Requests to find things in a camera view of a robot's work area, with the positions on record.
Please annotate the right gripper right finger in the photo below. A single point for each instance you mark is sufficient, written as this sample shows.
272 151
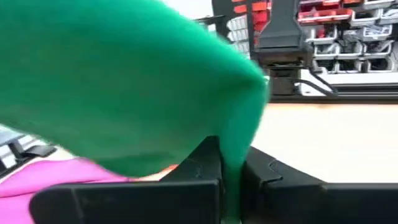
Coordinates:
311 205

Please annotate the rack with grey bins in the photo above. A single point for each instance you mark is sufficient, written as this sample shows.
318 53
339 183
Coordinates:
351 34

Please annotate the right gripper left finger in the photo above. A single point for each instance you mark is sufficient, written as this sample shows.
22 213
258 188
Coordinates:
124 202

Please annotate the black aluminium table frame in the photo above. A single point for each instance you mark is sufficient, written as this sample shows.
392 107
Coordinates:
367 93

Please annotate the magenta towel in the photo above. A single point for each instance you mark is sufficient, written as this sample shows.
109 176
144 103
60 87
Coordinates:
62 174

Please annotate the rack with orange bins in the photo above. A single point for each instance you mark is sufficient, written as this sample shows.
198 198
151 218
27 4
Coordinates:
259 17

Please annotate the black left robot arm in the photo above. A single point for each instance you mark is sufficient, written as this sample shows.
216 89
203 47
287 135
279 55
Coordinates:
280 31

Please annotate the dark green towel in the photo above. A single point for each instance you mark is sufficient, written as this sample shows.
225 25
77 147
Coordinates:
124 77

